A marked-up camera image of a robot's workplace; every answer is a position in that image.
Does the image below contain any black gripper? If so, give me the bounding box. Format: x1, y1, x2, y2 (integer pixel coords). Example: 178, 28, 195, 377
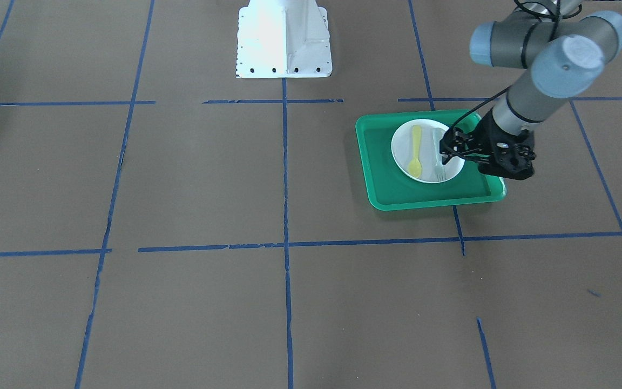
440, 111, 536, 180

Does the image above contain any yellow plastic spoon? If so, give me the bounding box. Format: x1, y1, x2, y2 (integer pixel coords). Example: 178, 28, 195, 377
407, 125, 422, 179

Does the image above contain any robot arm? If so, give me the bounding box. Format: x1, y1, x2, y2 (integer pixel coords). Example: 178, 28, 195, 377
435, 1, 622, 180

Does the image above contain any translucent pale fork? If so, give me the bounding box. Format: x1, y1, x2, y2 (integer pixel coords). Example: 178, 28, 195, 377
432, 128, 447, 183

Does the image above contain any green plastic tray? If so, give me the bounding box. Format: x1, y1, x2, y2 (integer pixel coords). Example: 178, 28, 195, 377
355, 109, 508, 211

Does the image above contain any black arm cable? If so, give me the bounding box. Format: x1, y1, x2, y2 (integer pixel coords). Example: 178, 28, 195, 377
449, 0, 565, 133

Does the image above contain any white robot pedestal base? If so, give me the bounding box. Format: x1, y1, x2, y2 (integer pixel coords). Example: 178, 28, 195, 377
235, 1, 333, 79

